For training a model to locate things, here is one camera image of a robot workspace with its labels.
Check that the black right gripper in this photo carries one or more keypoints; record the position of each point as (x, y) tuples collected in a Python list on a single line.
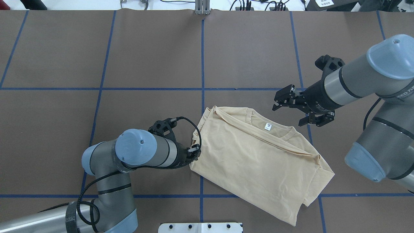
[(314, 96)]

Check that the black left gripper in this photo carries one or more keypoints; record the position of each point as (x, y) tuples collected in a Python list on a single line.
[(182, 156)]

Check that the cream long-sleeve graphic shirt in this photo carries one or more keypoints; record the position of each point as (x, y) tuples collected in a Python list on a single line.
[(269, 165)]

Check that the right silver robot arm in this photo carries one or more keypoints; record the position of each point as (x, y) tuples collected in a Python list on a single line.
[(384, 149)]

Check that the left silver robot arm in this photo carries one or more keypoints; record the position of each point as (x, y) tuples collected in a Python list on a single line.
[(107, 203)]

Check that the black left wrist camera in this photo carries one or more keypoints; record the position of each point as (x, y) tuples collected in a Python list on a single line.
[(164, 128)]

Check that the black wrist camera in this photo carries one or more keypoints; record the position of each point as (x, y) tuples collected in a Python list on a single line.
[(164, 128), (328, 64)]

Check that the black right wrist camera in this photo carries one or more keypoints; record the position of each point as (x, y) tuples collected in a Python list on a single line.
[(328, 64)]

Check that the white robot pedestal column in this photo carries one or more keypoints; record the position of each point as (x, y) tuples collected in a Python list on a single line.
[(213, 227)]

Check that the aluminium frame post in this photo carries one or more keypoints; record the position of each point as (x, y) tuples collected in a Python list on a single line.
[(202, 7)]

